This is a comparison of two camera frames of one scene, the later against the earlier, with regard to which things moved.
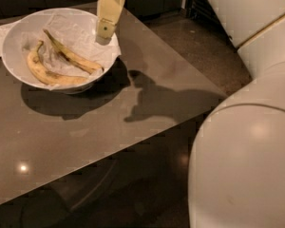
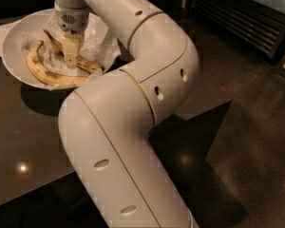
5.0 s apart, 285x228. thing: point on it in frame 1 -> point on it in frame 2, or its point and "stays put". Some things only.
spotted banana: x=47 y=75 stays put
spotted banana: x=70 y=57 stays put
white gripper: x=108 y=9 -> x=71 y=20
